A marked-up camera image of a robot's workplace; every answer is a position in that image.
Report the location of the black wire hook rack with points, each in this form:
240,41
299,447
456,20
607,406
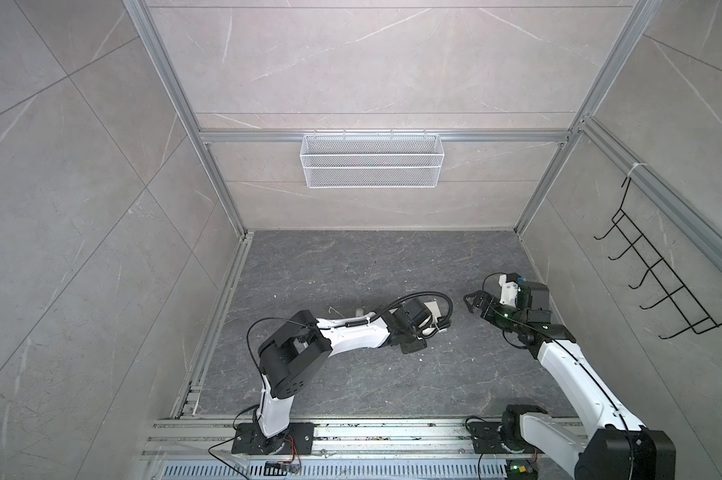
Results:
695,317

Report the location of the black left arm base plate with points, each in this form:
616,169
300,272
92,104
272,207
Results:
297,439

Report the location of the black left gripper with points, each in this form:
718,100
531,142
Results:
417,346

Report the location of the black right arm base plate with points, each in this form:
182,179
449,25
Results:
486,437

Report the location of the white paper envelope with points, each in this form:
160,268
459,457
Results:
434,310

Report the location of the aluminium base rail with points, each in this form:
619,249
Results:
333,438

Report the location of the aluminium frame post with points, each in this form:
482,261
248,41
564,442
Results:
637,21
146,28

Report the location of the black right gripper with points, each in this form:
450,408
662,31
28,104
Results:
483,296

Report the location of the aluminium frame rail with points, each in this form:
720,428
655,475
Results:
446,135
692,223

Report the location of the aluminium frame right post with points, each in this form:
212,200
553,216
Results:
637,21

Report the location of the white wire mesh basket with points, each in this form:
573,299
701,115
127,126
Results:
371,162

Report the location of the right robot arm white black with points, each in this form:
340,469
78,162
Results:
616,443

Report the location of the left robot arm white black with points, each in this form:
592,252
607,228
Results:
293,355

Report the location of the aluminium frame left post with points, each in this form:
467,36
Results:
146,28

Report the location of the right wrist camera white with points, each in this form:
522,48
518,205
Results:
510,287

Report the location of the grey slotted cable duct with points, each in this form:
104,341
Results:
465,468

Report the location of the aluminium frame right rail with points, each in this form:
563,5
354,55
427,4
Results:
692,223

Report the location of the aluminium frame back rail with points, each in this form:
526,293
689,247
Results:
446,135

